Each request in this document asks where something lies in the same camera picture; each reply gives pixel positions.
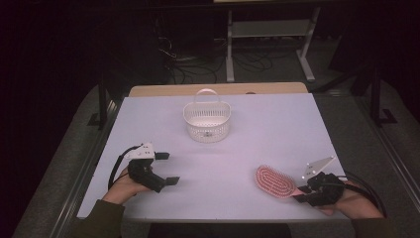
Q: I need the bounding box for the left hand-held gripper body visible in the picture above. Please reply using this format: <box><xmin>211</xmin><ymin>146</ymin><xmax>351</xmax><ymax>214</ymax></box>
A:
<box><xmin>124</xmin><ymin>142</ymin><xmax>166</xmax><ymax>194</ymax></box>

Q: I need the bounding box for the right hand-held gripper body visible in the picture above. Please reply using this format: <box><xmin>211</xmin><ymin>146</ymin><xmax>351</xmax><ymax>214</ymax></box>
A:
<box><xmin>298</xmin><ymin>155</ymin><xmax>347</xmax><ymax>208</ymax></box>

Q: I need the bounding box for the pink hairbrush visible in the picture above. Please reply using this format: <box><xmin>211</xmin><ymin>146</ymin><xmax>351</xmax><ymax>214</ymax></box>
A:
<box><xmin>254</xmin><ymin>164</ymin><xmax>307</xmax><ymax>199</ymax></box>

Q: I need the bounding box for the white slatted plastic basket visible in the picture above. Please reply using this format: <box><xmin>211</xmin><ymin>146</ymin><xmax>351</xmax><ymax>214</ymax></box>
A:
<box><xmin>182</xmin><ymin>87</ymin><xmax>232</xmax><ymax>144</ymax></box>

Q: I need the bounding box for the person's left hand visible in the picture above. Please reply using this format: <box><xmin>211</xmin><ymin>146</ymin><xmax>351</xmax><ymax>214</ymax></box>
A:
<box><xmin>101</xmin><ymin>166</ymin><xmax>154</xmax><ymax>206</ymax></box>

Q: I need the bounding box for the black metal stand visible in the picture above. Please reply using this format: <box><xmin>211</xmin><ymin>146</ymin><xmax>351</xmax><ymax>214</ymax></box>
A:
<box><xmin>367</xmin><ymin>63</ymin><xmax>399</xmax><ymax>129</ymax></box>
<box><xmin>86</xmin><ymin>73</ymin><xmax>117</xmax><ymax>131</ymax></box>

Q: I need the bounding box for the light wooden table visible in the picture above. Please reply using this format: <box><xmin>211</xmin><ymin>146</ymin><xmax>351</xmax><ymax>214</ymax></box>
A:
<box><xmin>128</xmin><ymin>81</ymin><xmax>309</xmax><ymax>98</ymax></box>

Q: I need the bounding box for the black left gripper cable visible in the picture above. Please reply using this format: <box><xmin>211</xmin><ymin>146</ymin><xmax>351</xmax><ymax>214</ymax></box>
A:
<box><xmin>107</xmin><ymin>144</ymin><xmax>143</xmax><ymax>191</ymax></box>

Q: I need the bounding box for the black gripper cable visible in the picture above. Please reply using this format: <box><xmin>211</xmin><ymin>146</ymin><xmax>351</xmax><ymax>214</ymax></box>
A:
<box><xmin>107</xmin><ymin>144</ymin><xmax>143</xmax><ymax>191</ymax></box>
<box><xmin>341</xmin><ymin>171</ymin><xmax>388</xmax><ymax>218</ymax></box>

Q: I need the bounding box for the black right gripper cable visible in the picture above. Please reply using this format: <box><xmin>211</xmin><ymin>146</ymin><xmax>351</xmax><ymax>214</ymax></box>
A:
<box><xmin>341</xmin><ymin>171</ymin><xmax>388</xmax><ymax>218</ymax></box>

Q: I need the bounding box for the tangle of black floor cables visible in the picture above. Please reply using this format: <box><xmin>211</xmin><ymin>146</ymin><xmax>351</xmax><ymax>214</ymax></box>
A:
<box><xmin>153</xmin><ymin>34</ymin><xmax>276</xmax><ymax>85</ymax></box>

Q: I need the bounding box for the white metal frame stand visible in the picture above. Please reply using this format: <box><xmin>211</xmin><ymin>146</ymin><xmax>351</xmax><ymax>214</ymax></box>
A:
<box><xmin>225</xmin><ymin>5</ymin><xmax>322</xmax><ymax>84</ymax></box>

